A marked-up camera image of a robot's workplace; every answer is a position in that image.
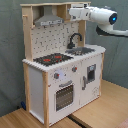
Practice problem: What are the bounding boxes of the small metal pot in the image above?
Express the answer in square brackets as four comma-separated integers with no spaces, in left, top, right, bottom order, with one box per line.
[72,48,90,55]

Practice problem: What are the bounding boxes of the wooden toy kitchen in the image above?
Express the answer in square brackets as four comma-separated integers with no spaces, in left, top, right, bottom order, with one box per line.
[22,2,105,128]

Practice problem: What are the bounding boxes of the toy microwave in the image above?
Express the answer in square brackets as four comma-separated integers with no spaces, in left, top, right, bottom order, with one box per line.
[68,3,89,10]

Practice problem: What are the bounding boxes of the black toy faucet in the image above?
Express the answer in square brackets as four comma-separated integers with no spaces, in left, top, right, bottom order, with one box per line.
[67,33,82,49]

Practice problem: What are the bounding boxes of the black stovetop with red burners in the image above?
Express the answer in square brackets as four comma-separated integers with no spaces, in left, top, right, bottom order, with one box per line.
[34,53,70,66]

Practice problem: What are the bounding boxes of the toy oven door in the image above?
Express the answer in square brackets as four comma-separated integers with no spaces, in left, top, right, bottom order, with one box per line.
[55,81,74,111]

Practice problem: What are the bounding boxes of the grey ice dispenser panel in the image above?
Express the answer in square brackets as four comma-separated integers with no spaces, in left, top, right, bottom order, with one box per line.
[87,65,96,82]

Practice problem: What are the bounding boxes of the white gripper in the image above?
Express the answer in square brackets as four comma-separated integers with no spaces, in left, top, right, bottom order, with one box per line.
[69,8,89,21]

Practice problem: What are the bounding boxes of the grey toy sink basin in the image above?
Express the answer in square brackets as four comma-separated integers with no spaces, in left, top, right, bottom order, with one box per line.
[66,47,94,56]

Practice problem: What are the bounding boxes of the red stove knob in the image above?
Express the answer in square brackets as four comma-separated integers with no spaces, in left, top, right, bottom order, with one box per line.
[71,66,78,73]
[54,73,60,79]

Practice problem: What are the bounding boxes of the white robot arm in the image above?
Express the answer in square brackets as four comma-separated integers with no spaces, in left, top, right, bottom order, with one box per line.
[69,7,128,37]

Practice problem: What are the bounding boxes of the red right stove knob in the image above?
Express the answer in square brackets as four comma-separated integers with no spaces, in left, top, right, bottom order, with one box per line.
[71,66,78,73]

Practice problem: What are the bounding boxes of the red left stove knob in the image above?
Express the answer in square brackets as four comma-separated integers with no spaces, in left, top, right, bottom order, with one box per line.
[54,73,60,79]

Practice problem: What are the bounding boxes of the grey cupboard door handle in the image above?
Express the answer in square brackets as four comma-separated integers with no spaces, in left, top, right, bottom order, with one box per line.
[82,76,87,90]

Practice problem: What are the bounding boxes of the grey range hood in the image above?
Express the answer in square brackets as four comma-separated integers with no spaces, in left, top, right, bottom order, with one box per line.
[35,5,64,27]

